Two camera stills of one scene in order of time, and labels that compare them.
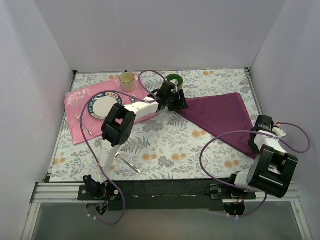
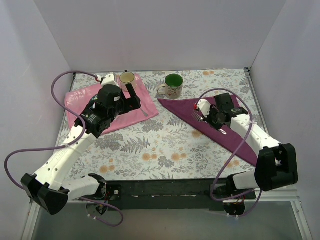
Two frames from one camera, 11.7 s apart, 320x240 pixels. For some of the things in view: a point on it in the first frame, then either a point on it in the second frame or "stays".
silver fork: [117, 155] to [200, 118]
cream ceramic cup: [128, 81] stays
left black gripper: [178, 100] to [133, 102]
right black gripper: [252, 144] to [208, 119]
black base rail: [163, 195] stays
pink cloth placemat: [84, 126] stays
